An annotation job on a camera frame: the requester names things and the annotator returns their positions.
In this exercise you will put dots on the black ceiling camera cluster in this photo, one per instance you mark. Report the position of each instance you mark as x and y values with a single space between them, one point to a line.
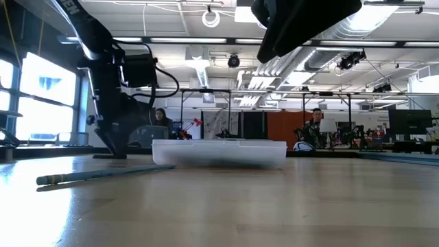
350 61

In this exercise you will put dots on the white laptop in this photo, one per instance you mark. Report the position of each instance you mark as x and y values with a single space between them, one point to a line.
328 125

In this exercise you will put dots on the black aluminium table frame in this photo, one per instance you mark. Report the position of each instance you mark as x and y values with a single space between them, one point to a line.
51 151

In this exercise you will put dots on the person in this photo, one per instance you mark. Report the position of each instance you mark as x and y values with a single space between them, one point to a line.
313 132
163 118

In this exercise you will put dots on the black background rig frame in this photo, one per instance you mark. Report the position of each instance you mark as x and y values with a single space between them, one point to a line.
326 93
205 91

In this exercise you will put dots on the blue-grey pencil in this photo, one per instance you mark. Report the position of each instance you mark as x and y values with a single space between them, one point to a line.
103 173

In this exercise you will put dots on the large bright window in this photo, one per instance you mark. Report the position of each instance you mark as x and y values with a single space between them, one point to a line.
44 120

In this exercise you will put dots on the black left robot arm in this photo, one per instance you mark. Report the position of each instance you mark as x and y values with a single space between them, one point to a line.
89 31

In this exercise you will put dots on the silver ventilation duct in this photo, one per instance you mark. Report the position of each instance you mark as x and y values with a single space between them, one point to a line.
322 58

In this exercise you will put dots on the orange partition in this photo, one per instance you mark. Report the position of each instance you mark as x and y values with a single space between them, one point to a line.
284 127

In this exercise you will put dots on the red robot arm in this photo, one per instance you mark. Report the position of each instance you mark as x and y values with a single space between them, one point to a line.
197 121

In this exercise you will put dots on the white ceiling duct unit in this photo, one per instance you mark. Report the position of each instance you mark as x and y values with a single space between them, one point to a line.
197 61

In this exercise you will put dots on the ceiling light panel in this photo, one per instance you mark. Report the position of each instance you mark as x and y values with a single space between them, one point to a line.
245 15

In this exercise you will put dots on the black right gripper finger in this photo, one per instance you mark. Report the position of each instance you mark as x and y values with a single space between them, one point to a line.
302 20
262 10

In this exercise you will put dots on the grey chair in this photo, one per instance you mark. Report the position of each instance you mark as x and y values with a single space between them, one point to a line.
147 135

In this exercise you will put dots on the white blue helmet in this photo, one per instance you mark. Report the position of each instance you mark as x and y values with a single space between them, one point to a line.
303 147

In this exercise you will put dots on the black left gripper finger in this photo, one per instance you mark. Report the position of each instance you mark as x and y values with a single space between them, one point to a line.
118 144

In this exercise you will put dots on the black overhead light bar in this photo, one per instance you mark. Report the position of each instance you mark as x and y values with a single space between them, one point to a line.
399 44

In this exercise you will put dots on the black monitor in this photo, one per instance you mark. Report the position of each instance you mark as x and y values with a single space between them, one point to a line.
409 121

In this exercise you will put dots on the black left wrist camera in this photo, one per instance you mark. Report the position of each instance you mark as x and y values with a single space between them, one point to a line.
140 70

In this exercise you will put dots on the clear plastic supply box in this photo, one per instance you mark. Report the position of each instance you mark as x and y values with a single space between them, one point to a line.
219 154

